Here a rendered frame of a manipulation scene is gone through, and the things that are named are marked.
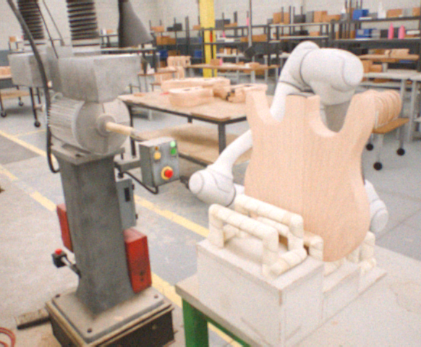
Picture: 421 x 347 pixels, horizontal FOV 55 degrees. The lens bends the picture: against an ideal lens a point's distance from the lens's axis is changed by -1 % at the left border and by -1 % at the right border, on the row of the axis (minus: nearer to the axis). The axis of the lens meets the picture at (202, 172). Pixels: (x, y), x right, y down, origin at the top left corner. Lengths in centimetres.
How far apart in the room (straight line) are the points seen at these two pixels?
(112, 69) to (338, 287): 94
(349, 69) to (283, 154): 53
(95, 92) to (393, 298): 106
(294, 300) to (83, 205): 126
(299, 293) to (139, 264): 140
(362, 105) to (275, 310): 44
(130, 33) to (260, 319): 107
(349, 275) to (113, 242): 131
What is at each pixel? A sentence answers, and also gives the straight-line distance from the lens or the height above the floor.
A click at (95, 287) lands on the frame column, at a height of 44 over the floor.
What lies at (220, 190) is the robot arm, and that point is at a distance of 144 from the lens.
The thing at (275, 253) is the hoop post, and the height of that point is 116.
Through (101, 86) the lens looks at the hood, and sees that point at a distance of 140.
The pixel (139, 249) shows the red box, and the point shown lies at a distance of 216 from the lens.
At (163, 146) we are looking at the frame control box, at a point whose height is 111.
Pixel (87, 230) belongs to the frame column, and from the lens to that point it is 200.
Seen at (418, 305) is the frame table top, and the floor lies 93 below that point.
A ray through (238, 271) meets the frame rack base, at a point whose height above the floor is 109.
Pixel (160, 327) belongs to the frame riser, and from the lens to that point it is 231.
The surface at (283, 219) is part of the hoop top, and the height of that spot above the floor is 120.
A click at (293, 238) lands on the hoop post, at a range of 91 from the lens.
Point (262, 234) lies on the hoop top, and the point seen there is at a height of 120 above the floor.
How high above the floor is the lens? 159
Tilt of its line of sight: 19 degrees down
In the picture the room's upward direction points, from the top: 3 degrees counter-clockwise
